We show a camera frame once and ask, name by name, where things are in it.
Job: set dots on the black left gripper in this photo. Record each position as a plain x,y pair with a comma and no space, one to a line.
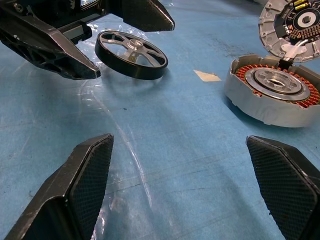
62,10

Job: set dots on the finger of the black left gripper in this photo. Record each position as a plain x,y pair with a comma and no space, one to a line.
147,15

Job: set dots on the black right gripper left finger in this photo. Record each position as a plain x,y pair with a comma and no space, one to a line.
62,200

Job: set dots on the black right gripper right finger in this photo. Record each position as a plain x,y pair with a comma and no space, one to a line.
287,195

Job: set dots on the grey motor housing copper windings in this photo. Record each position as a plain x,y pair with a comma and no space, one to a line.
250,100

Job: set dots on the grey motor cover circuit board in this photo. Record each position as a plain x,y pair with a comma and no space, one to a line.
270,22

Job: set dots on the beige tape piece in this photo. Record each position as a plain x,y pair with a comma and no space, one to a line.
207,76

